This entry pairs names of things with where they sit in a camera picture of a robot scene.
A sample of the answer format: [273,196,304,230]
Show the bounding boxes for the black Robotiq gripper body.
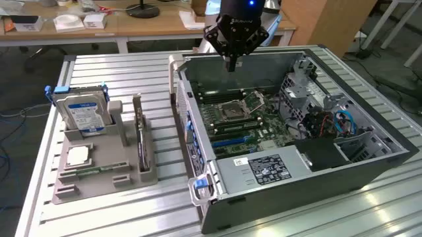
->
[216,0,266,57]

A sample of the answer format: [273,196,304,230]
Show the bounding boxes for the black graphics card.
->
[133,93,154,172]

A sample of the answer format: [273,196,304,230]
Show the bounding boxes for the flat white box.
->
[180,9,208,30]

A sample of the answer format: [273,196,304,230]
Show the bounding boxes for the brown cardboard box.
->
[192,0,210,16]

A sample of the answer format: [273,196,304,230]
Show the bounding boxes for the wooden desk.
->
[0,0,298,54]

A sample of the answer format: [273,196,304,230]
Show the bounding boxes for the wooden cabinet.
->
[280,0,379,54]

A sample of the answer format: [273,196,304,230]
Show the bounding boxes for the black lamp base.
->
[126,0,161,19]

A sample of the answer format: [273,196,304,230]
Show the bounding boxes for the metal socket cover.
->
[242,90,268,113]

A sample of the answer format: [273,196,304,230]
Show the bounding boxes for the silver disk bay cage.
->
[278,71,330,119]

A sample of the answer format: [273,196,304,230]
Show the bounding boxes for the CPU socket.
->
[220,100,250,121]

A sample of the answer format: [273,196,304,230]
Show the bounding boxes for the small white labelled box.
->
[83,13,109,30]

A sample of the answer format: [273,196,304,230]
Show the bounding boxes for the green motherboard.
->
[192,81,298,160]

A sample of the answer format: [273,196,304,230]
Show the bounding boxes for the blue expansion card retainer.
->
[184,111,200,158]

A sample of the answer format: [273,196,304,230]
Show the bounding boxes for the black installed RAM stick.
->
[214,120,262,134]

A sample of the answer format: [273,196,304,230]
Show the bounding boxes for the blue expansion slot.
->
[212,134,256,149]

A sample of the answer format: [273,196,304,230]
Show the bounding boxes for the white box with round dish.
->
[54,14,86,33]

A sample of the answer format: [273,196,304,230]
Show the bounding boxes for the black floor stand leg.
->
[375,76,422,94]

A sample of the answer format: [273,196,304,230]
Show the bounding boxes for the hard disk with blue label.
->
[53,90,110,138]

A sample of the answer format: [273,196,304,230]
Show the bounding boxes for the blue disk carrier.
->
[45,81,110,124]

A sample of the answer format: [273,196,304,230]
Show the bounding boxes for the black office chair base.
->
[19,44,101,74]

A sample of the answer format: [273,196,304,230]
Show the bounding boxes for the white box with black top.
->
[9,15,45,32]

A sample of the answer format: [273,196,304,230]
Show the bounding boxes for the grey parts rack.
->
[51,100,160,205]

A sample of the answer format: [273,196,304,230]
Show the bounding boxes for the grey power supply unit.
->
[208,144,313,196]

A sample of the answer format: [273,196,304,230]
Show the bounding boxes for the silver CPU chip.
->
[66,147,93,168]

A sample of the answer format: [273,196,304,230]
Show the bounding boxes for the green RAM stick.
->
[77,164,129,176]

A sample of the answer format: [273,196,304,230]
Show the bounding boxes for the open black PC case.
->
[168,48,421,235]

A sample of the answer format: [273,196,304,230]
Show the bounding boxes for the white table frame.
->
[361,0,422,67]

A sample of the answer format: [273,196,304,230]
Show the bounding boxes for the black and red power wires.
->
[298,111,334,139]

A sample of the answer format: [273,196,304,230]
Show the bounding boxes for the blue SATA wire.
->
[333,110,360,136]

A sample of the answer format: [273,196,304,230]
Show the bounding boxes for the grey floor cable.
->
[0,103,51,118]

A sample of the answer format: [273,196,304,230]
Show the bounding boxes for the blue floor cable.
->
[0,116,27,210]

